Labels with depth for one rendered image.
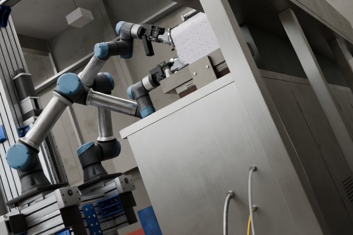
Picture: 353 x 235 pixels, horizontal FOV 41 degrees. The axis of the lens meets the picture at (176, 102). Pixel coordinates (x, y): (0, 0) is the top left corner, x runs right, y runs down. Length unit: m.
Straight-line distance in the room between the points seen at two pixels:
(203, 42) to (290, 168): 1.10
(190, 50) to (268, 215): 0.86
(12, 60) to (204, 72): 1.41
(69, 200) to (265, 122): 1.30
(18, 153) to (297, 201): 1.45
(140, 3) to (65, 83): 9.43
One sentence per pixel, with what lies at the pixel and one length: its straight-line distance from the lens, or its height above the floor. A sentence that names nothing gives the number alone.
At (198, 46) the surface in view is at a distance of 2.22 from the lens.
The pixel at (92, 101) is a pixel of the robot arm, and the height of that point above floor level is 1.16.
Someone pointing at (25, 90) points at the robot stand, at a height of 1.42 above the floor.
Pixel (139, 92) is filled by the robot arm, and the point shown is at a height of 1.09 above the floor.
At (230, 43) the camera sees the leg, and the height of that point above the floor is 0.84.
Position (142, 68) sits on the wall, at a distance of 11.39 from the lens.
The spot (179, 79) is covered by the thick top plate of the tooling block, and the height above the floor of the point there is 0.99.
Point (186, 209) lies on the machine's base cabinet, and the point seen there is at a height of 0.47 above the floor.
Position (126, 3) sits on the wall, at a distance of 11.92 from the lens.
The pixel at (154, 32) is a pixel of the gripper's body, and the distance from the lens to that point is 2.42.
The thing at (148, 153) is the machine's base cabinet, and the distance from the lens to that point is 2.04.
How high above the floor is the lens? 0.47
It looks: 12 degrees up
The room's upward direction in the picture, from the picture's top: 21 degrees counter-clockwise
